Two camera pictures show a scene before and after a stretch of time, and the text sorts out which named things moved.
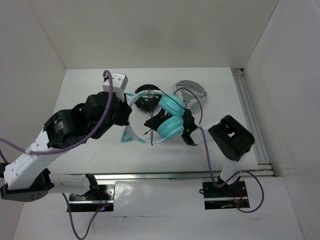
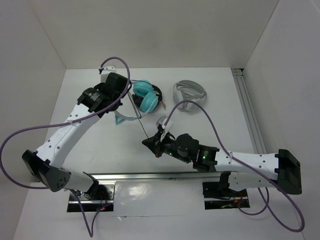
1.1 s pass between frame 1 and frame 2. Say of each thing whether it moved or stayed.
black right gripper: moved
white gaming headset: stayed
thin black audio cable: moved
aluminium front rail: stayed
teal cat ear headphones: moved
